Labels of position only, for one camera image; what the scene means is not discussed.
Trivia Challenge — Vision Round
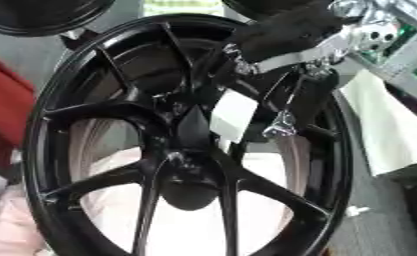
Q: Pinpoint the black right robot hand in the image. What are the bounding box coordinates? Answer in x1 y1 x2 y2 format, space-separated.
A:
190 0 361 141

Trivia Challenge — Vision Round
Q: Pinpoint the black spoked wheel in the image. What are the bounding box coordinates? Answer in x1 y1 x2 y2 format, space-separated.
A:
20 13 357 256

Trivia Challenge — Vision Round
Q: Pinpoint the black round wheel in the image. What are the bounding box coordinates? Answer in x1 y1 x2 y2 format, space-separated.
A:
0 0 117 38

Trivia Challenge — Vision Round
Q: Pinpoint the white sheet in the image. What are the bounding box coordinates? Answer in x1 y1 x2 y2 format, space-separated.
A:
337 69 417 177

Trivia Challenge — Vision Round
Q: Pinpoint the small white peg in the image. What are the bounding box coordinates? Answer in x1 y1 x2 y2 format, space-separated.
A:
342 205 373 217

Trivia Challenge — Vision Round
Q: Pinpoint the red fabric object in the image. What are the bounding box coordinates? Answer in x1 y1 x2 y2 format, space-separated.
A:
0 51 39 172

